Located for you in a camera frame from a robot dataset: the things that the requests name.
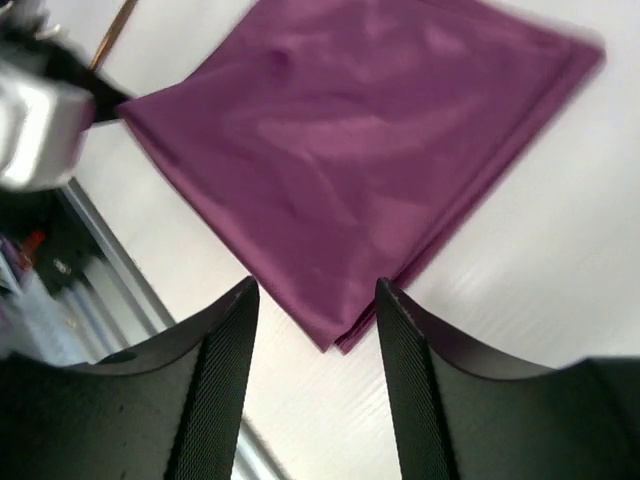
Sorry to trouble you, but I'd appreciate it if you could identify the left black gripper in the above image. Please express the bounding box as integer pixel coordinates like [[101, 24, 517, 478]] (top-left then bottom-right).
[[1, 1, 130, 124]]

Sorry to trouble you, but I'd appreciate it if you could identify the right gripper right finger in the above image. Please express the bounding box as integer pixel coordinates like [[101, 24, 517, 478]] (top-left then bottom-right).
[[375, 279, 639, 479]]

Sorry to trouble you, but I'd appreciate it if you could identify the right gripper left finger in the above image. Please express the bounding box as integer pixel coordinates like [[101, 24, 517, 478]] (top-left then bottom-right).
[[1, 277, 260, 479]]

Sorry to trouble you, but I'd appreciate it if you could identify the purple cloth napkin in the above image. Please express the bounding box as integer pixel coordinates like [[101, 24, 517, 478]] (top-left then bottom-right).
[[120, 1, 604, 351]]

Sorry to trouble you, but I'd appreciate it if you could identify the copper knife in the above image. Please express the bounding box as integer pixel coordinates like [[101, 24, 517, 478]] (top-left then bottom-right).
[[89, 0, 138, 71]]

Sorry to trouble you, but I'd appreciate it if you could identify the aluminium front rail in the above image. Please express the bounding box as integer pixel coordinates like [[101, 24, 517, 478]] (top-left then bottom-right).
[[62, 180, 287, 479]]

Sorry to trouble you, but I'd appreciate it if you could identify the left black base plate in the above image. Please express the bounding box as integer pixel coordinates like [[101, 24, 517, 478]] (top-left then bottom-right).
[[1, 190, 104, 296]]

